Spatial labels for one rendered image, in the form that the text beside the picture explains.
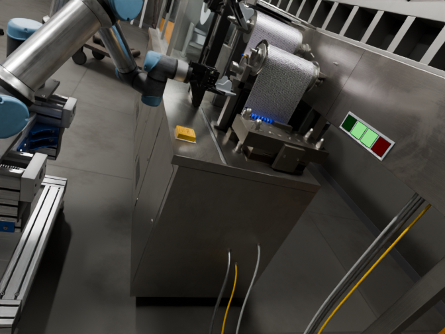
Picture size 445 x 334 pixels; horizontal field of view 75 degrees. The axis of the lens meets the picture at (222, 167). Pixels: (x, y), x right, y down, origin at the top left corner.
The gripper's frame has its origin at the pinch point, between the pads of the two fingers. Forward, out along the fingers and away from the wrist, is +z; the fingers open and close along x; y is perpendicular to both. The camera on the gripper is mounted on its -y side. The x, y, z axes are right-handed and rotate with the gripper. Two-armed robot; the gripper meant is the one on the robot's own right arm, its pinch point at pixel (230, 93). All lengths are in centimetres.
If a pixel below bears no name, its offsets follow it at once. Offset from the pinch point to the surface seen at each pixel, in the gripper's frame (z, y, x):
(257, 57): 5.7, 16.5, 2.4
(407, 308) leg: 57, -30, -75
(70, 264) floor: -46, -109, -2
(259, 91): 11.5, 4.8, -0.2
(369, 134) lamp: 40, 10, -35
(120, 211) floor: -23, -109, 43
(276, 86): 17.7, 8.9, -0.2
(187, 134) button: -15.0, -16.6, -12.5
